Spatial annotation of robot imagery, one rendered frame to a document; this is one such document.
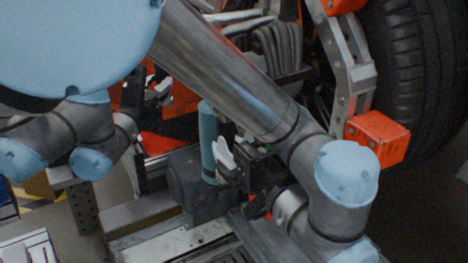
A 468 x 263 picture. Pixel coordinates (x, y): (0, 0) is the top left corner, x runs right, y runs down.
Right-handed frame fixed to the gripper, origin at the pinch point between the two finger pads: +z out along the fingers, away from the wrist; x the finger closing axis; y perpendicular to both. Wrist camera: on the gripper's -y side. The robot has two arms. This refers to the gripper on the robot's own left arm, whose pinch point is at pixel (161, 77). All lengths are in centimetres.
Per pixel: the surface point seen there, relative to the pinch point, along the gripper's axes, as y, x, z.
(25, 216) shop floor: 83, -77, 10
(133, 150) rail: 48, -28, 25
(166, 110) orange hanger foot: 27.0, -12.4, 24.8
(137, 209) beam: 70, -25, 16
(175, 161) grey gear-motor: 42.5, -7.4, 17.3
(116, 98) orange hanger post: 17.2, -23.2, 13.1
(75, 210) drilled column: 69, -48, 8
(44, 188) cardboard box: 77, -75, 22
